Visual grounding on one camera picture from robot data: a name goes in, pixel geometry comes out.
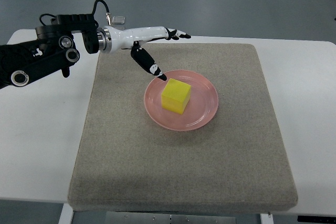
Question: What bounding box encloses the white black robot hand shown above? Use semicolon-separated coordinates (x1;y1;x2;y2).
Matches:
97;26;191;81

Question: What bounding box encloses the yellow foam block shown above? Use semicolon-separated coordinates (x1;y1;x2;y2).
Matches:
161;78;191;114

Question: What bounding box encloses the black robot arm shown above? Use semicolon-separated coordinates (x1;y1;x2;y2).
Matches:
1;14;99;88

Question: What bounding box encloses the pink plastic plate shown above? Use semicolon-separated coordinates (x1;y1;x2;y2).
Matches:
144;70;219;131

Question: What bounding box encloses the clear acrylic stand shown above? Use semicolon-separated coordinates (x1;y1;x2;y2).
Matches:
112;16;125;26

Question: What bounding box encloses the beige fabric mat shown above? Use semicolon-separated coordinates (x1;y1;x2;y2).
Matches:
68;43;298;214

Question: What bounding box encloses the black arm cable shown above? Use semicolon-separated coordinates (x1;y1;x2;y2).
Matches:
39;0;111;27

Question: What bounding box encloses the white table frame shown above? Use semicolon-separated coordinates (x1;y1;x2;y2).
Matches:
58;204;274;223

